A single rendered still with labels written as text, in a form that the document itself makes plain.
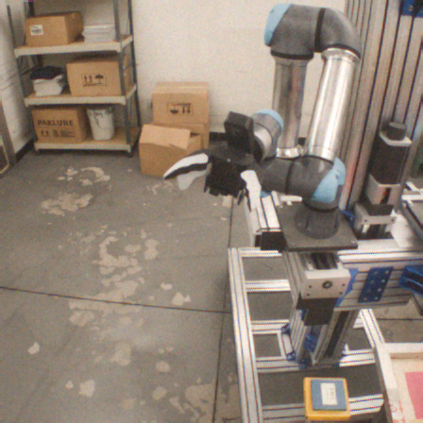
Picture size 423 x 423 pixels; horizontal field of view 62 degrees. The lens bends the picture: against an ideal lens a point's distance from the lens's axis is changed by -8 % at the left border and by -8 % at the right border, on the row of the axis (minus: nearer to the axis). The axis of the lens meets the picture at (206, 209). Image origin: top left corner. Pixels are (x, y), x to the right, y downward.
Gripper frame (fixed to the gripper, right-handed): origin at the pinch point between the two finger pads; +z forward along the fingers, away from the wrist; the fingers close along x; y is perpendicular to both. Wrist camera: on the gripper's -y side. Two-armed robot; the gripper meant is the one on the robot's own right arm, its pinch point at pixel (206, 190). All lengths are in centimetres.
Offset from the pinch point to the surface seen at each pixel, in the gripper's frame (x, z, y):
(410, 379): -65, -31, 64
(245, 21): 112, -355, 42
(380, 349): -53, -36, 62
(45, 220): 195, -134, 196
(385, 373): -56, -28, 62
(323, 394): -39, -16, 66
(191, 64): 159, -337, 98
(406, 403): -65, -22, 64
